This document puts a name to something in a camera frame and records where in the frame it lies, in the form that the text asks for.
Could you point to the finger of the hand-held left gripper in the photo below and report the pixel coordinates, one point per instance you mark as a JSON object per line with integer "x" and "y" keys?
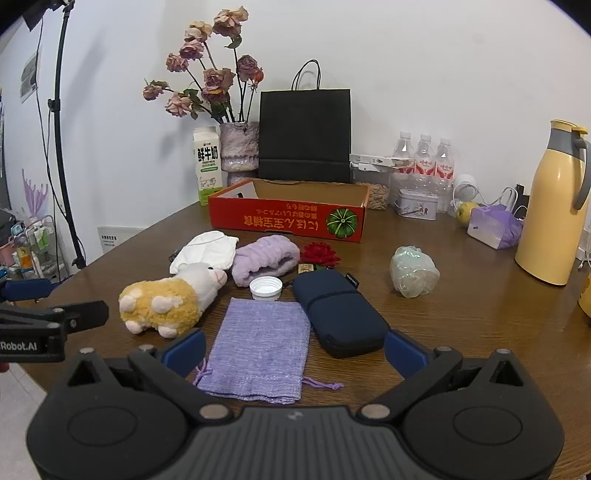
{"x": 83, "y": 314}
{"x": 25, "y": 290}

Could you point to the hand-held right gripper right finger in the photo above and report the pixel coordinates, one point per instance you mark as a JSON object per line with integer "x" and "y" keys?
{"x": 406, "y": 355}

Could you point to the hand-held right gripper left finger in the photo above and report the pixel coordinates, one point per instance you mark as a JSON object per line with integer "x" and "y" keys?
{"x": 184, "y": 353}

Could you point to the yellow white sheep plush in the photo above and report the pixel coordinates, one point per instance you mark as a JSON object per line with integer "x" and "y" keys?
{"x": 161, "y": 300}

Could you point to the navy zip case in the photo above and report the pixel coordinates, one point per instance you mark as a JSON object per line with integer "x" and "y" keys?
{"x": 337, "y": 314}

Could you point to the pale green plastic bag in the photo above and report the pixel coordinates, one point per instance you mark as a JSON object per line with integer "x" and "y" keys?
{"x": 413, "y": 274}

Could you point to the white cloth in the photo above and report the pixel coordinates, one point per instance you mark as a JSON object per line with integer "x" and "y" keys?
{"x": 203, "y": 251}

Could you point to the white plastic lid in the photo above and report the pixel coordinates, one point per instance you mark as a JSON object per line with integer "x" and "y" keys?
{"x": 265, "y": 288}

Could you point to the purple fluffy headband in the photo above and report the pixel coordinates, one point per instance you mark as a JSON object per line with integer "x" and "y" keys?
{"x": 263, "y": 258}

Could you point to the red fabric rose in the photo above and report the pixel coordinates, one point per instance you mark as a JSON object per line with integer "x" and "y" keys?
{"x": 318, "y": 254}

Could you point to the red cardboard box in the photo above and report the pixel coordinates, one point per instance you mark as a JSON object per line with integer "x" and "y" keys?
{"x": 277, "y": 221}

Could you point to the cluttered storage rack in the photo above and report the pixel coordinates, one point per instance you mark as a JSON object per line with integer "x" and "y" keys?
{"x": 27, "y": 249}

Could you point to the purple coral decoration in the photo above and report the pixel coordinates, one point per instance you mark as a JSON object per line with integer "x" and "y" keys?
{"x": 34, "y": 194}

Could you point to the small gold packet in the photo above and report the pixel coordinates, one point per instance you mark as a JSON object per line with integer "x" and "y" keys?
{"x": 307, "y": 268}

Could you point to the small printed tin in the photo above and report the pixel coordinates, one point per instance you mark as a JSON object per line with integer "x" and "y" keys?
{"x": 415, "y": 205}

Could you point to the yellow green pear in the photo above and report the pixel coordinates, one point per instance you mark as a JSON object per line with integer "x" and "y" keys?
{"x": 466, "y": 213}

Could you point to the purple tissue pack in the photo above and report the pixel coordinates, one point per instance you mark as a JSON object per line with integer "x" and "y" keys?
{"x": 494, "y": 226}

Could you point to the clear container of seeds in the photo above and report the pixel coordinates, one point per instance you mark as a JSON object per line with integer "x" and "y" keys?
{"x": 376, "y": 196}

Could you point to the black light stand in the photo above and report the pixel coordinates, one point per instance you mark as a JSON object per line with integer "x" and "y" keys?
{"x": 58, "y": 115}

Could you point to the white round device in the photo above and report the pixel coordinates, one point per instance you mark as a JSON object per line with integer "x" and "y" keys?
{"x": 464, "y": 187}

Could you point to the yellow object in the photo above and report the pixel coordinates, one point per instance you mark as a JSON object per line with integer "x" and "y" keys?
{"x": 586, "y": 300}

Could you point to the green white milk carton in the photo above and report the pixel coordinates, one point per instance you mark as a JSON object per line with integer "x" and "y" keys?
{"x": 207, "y": 161}

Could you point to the flat white box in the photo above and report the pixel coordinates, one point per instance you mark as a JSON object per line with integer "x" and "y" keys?
{"x": 369, "y": 160}

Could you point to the clear water bottle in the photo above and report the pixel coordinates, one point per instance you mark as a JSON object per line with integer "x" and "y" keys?
{"x": 444, "y": 159}
{"x": 403, "y": 147}
{"x": 425, "y": 154}

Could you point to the yellow thermos jug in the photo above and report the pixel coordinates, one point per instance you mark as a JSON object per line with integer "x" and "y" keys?
{"x": 549, "y": 207}

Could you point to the mottled purple vase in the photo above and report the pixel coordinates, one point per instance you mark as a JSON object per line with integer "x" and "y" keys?
{"x": 238, "y": 147}

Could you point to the black paper bag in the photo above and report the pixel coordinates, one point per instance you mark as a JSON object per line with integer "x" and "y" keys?
{"x": 304, "y": 134}

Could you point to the dried pink rose bouquet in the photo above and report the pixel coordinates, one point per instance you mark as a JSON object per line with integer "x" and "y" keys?
{"x": 214, "y": 81}

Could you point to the white wall panel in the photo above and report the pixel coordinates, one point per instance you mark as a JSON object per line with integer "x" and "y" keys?
{"x": 115, "y": 237}

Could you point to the wall poster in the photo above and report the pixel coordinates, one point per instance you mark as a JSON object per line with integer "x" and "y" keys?
{"x": 28, "y": 76}

